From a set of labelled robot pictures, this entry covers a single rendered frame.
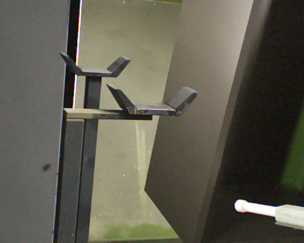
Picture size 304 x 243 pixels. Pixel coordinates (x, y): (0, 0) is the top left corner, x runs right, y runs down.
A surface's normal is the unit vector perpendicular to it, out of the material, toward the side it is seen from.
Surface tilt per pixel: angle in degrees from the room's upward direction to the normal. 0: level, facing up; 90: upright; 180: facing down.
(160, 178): 90
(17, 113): 90
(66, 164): 90
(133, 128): 57
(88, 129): 90
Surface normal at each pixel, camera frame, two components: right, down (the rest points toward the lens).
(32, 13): 0.33, 0.24
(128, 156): 0.33, -0.33
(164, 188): -0.90, 0.00
